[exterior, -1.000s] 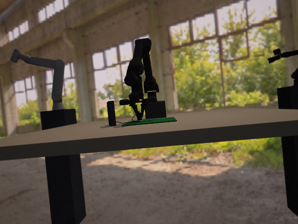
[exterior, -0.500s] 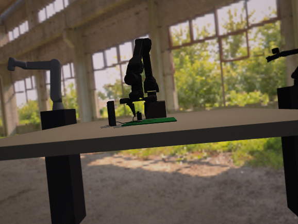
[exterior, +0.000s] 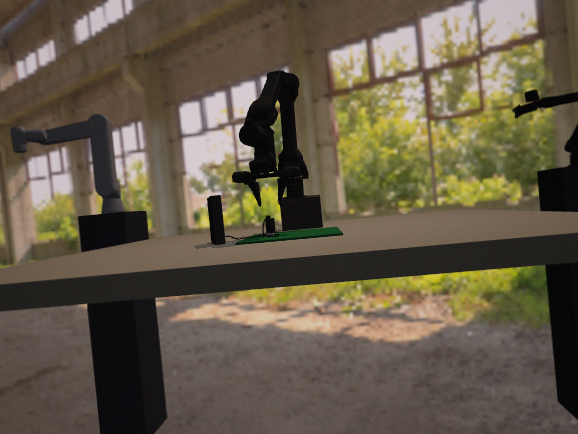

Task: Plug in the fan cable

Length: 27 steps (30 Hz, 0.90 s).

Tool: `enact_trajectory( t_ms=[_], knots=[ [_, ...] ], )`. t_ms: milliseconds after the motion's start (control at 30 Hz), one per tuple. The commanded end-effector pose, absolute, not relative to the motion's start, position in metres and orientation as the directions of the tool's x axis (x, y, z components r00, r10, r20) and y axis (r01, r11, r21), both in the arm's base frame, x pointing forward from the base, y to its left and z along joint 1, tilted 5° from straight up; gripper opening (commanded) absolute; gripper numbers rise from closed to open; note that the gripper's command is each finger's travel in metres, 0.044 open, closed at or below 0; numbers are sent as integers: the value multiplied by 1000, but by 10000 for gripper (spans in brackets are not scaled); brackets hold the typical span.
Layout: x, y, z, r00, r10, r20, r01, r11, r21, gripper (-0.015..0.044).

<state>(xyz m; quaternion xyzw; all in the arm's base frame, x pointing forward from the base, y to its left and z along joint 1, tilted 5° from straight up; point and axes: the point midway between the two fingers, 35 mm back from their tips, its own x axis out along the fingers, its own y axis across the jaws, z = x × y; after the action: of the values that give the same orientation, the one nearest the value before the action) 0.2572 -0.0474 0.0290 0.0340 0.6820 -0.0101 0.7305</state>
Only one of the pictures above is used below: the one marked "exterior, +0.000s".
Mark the green circuit board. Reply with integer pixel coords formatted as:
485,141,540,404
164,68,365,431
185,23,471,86
235,227,343,245

